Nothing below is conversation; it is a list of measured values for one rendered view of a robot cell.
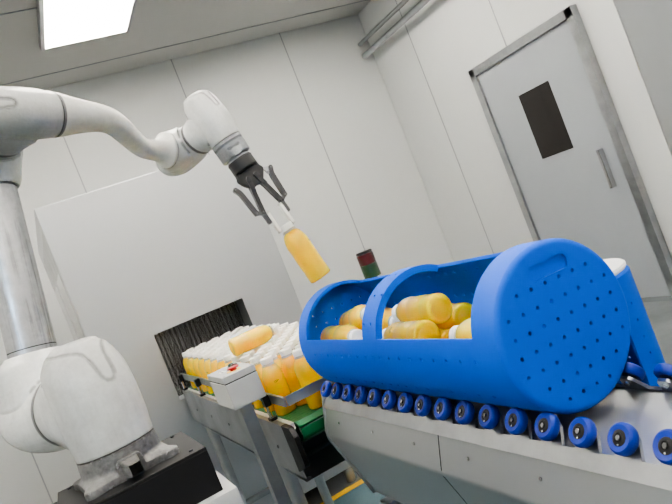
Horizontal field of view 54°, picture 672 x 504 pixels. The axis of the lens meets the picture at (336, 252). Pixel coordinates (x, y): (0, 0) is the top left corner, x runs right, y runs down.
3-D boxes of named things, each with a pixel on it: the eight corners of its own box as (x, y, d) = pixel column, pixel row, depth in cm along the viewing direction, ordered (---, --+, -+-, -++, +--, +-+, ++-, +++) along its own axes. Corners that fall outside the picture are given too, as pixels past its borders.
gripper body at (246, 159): (226, 163, 177) (246, 191, 178) (252, 146, 180) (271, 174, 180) (224, 169, 185) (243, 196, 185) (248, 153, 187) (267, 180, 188)
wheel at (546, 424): (553, 411, 101) (563, 414, 102) (533, 409, 105) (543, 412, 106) (549, 441, 100) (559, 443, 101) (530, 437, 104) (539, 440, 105)
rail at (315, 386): (289, 406, 187) (285, 396, 187) (288, 406, 188) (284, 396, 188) (400, 349, 204) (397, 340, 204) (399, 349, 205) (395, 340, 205)
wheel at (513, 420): (521, 407, 108) (531, 409, 109) (504, 405, 112) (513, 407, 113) (517, 434, 107) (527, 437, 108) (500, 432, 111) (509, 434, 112)
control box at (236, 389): (235, 411, 184) (221, 377, 184) (218, 405, 202) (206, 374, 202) (266, 395, 188) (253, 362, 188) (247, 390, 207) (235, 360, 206)
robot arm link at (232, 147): (241, 128, 179) (254, 146, 179) (237, 137, 187) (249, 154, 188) (213, 145, 176) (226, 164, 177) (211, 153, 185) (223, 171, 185)
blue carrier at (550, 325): (533, 445, 100) (470, 271, 100) (318, 399, 180) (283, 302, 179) (654, 372, 112) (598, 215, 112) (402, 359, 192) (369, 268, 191)
